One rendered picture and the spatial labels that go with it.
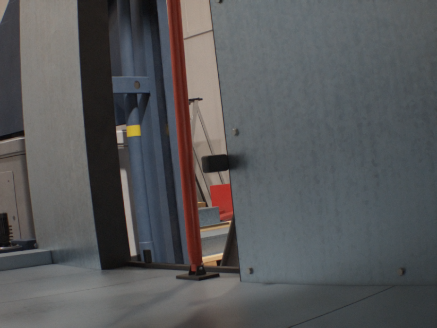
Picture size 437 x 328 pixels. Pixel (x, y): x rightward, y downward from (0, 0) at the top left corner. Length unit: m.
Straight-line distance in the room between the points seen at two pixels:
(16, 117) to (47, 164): 1.19
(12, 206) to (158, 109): 0.88
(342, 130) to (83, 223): 0.95
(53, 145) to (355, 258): 1.11
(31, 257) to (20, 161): 1.07
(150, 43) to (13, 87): 0.74
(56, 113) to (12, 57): 1.32
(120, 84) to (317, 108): 2.12
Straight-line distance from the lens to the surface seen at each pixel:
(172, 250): 3.55
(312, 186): 1.36
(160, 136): 3.54
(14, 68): 3.38
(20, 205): 3.25
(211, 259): 3.91
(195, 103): 10.73
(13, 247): 3.09
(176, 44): 1.67
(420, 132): 1.20
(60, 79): 2.09
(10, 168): 3.29
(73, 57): 2.03
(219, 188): 9.19
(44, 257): 2.23
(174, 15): 1.68
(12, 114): 3.39
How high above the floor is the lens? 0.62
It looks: level
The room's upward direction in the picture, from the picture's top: 6 degrees counter-clockwise
